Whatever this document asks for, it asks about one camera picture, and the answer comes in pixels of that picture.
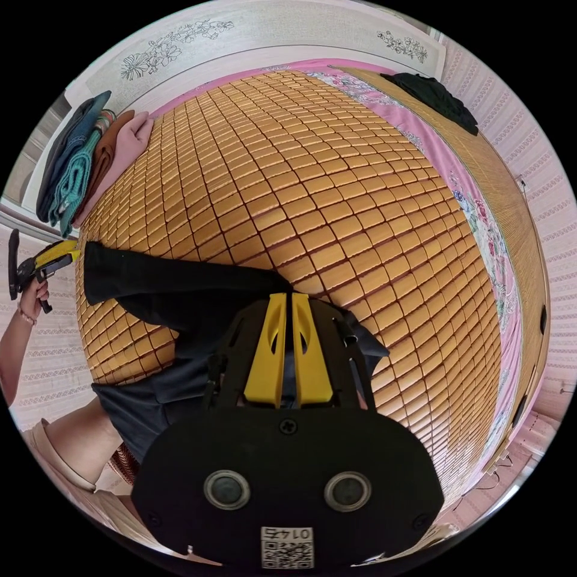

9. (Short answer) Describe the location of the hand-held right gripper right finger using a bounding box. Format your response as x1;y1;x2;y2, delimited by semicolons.
292;293;335;408

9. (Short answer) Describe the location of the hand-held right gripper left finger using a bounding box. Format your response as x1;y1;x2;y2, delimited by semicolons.
243;293;287;409

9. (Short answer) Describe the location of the black long sleeve shirt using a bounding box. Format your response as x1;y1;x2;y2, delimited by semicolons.
82;241;391;466

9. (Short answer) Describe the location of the person's left forearm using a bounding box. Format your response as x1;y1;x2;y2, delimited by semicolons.
0;311;38;409

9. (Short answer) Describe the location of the person's left hand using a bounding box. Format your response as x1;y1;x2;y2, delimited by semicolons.
17;279;51;326

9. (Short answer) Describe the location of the pile of clothes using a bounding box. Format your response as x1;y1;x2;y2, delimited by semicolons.
35;90;155;240

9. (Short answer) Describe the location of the bed with woven mat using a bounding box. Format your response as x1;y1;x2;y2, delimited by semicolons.
73;58;552;513

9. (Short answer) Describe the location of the person's body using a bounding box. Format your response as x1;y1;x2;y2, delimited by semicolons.
20;395;138;495

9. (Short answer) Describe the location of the black garment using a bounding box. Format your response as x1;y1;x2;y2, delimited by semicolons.
380;72;480;137

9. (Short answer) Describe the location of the white floral headboard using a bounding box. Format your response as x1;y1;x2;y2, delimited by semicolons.
84;0;448;119

